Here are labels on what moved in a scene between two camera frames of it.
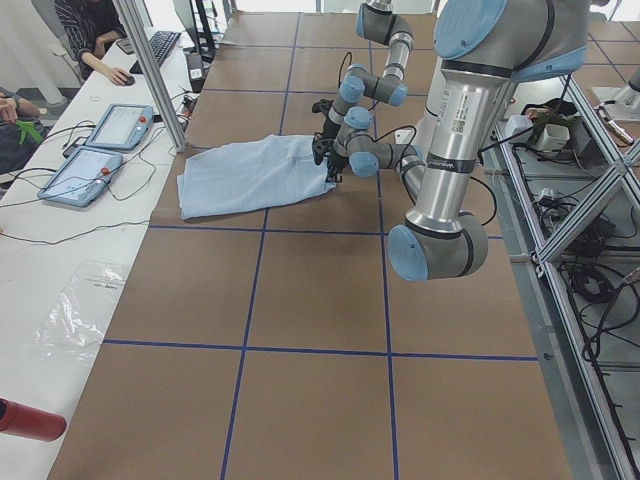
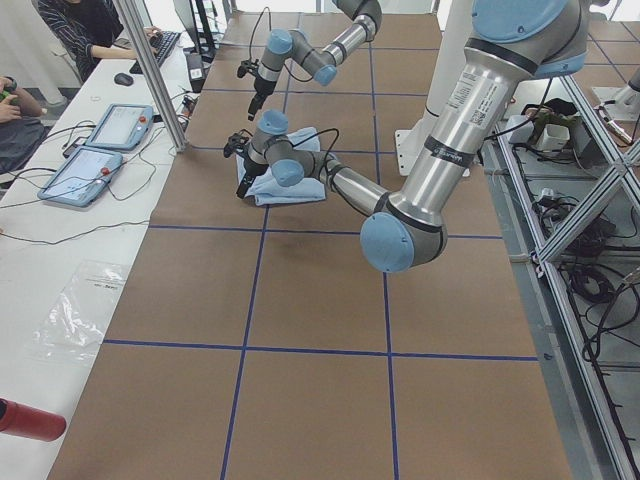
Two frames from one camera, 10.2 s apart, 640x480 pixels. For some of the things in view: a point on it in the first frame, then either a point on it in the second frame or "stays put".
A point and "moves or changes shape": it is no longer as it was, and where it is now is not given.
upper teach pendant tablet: [122, 127] stays put
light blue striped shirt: [261, 171] moves or changes shape
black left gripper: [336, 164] → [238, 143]
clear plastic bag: [74, 320] stays put
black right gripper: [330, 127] → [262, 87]
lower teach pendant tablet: [81, 176] stays put
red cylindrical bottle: [27, 422] stays put
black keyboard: [161, 43] stays put
